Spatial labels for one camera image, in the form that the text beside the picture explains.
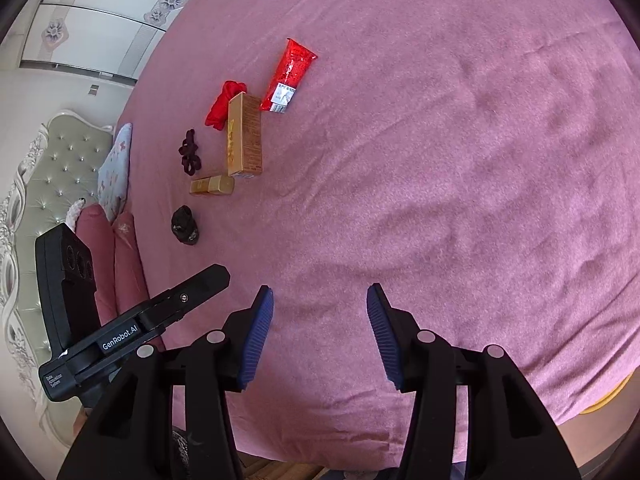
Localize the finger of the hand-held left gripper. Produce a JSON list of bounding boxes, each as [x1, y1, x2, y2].
[[135, 264, 232, 335]]

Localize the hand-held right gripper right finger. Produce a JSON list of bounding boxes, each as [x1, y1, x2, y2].
[[366, 282, 583, 480]]

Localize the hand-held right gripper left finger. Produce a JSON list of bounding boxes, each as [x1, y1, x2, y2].
[[56, 284, 275, 480]]

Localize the red snack packet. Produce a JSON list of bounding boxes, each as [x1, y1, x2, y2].
[[259, 37, 318, 115]]

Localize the black sock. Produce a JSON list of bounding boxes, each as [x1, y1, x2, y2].
[[171, 205, 200, 247]]

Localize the pink pillows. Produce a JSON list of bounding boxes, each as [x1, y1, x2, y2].
[[75, 205, 166, 356]]

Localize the white patterned blanket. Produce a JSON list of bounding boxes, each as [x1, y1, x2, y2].
[[67, 199, 87, 233]]

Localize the small gold bottle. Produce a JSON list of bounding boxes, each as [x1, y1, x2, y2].
[[190, 174, 235, 197]]

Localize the dark maroon scrunchie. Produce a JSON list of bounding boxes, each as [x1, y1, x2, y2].
[[178, 129, 204, 177]]

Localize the grey tufted headboard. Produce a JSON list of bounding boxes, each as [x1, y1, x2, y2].
[[0, 110, 116, 446]]

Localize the pink bed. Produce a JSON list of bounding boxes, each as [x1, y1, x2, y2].
[[70, 0, 640, 466]]

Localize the light blue floral pillow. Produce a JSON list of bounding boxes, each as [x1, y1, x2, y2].
[[96, 122, 133, 223]]

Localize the tan cardboard box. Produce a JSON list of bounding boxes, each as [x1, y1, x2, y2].
[[227, 92, 263, 178]]

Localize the red cloth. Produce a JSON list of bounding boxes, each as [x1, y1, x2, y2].
[[205, 80, 249, 132]]

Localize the yellow stool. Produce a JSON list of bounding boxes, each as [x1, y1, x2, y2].
[[582, 375, 633, 416]]

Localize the white floral wardrobe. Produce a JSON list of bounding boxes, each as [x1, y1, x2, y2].
[[20, 0, 226, 86]]

